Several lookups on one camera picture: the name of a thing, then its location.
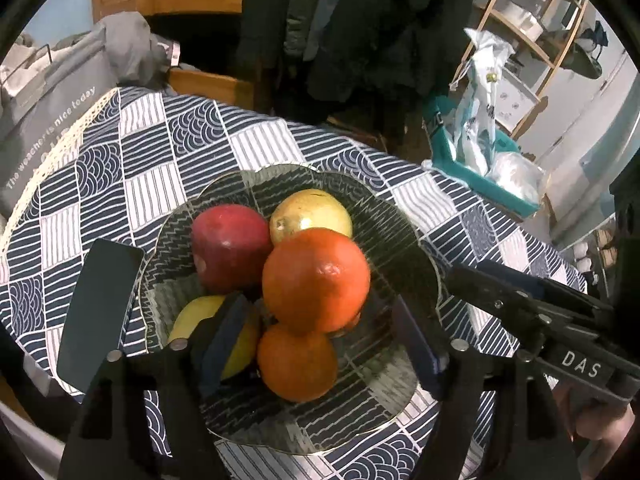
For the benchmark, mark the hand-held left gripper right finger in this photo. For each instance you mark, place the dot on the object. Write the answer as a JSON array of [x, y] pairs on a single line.
[[417, 345]]

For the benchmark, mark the yellow-green pear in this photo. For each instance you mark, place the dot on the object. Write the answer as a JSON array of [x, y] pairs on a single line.
[[192, 317]]

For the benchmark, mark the wooden shelf rack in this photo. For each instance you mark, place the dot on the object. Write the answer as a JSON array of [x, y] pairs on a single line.
[[545, 55]]

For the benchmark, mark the blue white patterned tablecloth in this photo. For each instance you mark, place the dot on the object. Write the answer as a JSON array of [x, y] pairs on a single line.
[[150, 125]]

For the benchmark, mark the black smartphone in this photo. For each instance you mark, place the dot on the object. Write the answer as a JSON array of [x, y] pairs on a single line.
[[95, 310]]

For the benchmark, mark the grey printed bag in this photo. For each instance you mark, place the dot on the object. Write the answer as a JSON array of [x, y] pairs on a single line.
[[45, 110]]

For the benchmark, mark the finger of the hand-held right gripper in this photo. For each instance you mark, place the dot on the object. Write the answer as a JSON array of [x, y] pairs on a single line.
[[520, 280], [495, 300]]

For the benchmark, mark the person's right hand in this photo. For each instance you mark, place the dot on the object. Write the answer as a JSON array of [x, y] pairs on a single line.
[[600, 430]]

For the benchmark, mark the dark hanging coat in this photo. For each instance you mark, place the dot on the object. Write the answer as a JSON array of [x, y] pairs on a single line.
[[390, 35]]

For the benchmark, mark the clear glass plate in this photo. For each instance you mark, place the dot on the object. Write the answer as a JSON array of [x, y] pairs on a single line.
[[380, 260]]

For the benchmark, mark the white printed box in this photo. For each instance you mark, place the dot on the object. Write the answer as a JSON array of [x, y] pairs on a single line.
[[515, 97]]

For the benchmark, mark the orange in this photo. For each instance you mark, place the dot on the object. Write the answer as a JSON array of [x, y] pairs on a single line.
[[315, 280], [295, 365]]

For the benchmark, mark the white blue printed plastic bag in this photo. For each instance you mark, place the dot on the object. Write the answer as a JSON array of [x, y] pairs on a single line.
[[477, 115]]

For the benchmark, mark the red apple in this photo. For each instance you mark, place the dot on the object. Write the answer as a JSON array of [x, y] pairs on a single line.
[[225, 245]]

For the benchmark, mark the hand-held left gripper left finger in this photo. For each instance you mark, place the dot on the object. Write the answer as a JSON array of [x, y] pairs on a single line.
[[225, 345]]

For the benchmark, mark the white round container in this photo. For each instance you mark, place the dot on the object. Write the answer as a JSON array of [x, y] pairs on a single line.
[[520, 20]]

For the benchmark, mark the white frame bar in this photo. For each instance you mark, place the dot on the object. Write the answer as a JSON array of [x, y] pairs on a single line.
[[25, 435]]

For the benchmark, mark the teal box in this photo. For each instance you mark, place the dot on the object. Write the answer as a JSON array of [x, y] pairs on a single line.
[[500, 187]]

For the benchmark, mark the grey jacket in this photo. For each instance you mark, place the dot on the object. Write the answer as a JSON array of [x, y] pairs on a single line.
[[130, 45]]

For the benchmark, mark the grey-blue hanging garment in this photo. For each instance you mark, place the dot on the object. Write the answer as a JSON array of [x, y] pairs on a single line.
[[317, 0]]

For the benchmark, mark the clear plastic bag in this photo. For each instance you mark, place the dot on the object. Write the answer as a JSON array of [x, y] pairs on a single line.
[[517, 175]]

